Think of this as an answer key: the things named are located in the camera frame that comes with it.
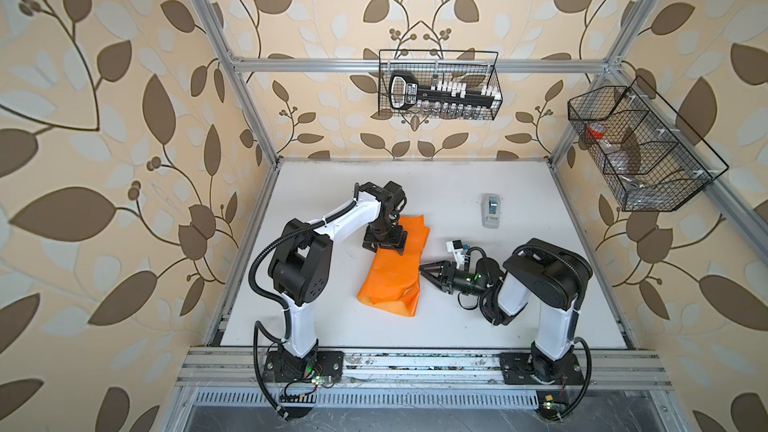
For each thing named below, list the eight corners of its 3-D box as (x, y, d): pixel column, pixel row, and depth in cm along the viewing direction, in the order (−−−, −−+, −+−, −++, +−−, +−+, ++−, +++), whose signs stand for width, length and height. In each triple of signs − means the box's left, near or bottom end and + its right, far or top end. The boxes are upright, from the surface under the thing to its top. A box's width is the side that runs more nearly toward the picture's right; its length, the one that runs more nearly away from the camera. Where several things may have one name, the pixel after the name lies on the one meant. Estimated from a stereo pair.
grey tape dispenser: (482, 227, 104) (485, 219, 99) (480, 201, 111) (484, 191, 107) (498, 229, 103) (503, 221, 99) (496, 202, 111) (500, 193, 106)
